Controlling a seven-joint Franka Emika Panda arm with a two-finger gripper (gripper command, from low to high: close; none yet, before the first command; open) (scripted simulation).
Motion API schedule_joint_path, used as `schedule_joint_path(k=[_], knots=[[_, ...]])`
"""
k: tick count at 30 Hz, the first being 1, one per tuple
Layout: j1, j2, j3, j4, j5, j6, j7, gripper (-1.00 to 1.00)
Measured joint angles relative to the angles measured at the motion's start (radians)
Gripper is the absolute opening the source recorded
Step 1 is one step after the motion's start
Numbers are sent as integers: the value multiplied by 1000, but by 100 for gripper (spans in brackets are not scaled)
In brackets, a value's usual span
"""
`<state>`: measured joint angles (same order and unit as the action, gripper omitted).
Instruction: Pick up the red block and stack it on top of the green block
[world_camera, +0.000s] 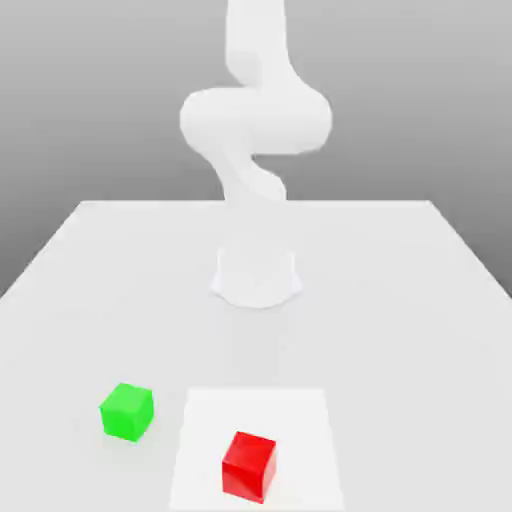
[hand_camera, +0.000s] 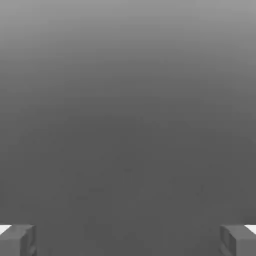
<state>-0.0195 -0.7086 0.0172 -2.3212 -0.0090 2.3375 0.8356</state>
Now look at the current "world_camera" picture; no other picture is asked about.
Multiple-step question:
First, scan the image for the small red cube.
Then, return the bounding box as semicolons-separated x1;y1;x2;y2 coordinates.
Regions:
221;430;278;505

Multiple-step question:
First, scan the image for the small green cube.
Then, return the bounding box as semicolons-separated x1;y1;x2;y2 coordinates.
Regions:
98;382;155;444

